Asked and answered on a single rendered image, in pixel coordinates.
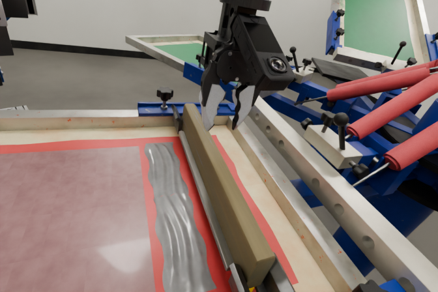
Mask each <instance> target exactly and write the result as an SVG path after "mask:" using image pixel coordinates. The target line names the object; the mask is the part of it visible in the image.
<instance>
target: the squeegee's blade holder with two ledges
mask: <svg viewBox="0 0 438 292"><path fill-rule="evenodd" d="M179 137H180V140H181V143H182V147H183V149H184V153H185V155H186V158H187V161H188V164H189V166H190V170H191V172H192V175H193V178H194V181H195V184H196V187H197V190H198V192H199V196H200V198H201V202H202V204H203V207H204V209H205V213H206V215H207V219H208V221H209V224H210V227H211V230H212V234H213V236H214V239H215V241H216V245H217V247H218V251H219V253H220V256H221V258H222V262H223V264H224V268H225V270H226V271H229V270H231V269H230V267H229V266H230V265H231V264H232V263H234V261H233V258H232V256H231V253H230V251H229V248H228V246H227V242H226V240H225V238H224V234H223V233H222V230H221V227H220V224H219V222H218V219H217V217H216V214H215V211H214V209H213V207H212V203H211V201H210V199H209V195H208V193H207V191H206V188H205V185H204V183H203V180H202V178H201V175H200V172H199V170H198V168H197V164H196V161H195V160H194V156H193V154H192V152H191V149H190V146H189V144H188V141H187V138H186V136H185V134H184V131H179Z"/></svg>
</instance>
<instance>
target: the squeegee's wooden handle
mask: <svg viewBox="0 0 438 292"><path fill-rule="evenodd" d="M181 129H182V131H184V134H185V136H186V138H187V141H188V144H189V146H190V149H191V152H192V154H193V156H194V160H195V161H196V164H197V168H198V170H199V172H200V175H201V178H202V180H203V183H204V185H205V188H206V191H207V193H208V195H209V199H210V201H211V203H212V207H213V209H214V211H215V214H216V217H217V219H218V222H219V224H220V227H221V230H222V233H223V234H224V238H225V240H226V242H227V246H228V248H229V251H230V253H231V256H232V258H233V261H234V263H236V264H238V265H240V268H241V271H242V273H243V275H244V278H245V280H246V283H247V285H248V288H249V289H250V288H252V287H255V286H258V285H261V283H262V281H263V280H264V278H265V277H266V275H267V273H268V271H269V270H270V268H271V267H272V264H273V263H274V261H275V255H274V253H273V252H272V250H271V248H270V246H269V244H268V242H267V240H266V238H265V236H264V234H263V232H262V230H261V229H260V227H259V225H258V223H257V221H256V219H255V218H254V216H253V214H252V212H251V210H250V208H249V206H248V204H247V202H246V200H245V198H244V197H243V195H242V193H241V191H240V189H239V187H238V185H237V183H236V182H235V180H234V178H233V176H232V174H231V172H230V170H229V168H228V166H227V164H226V163H225V161H224V159H223V157H222V155H221V153H220V151H219V150H218V148H217V146H216V144H215V142H214V140H213V138H212V136H211V134H210V132H209V131H206V129H205V127H204V125H203V121H202V118H201V115H200V114H199V112H198V110H197V108H196V106H195V104H185V105H184V108H183V114H182V126H181Z"/></svg>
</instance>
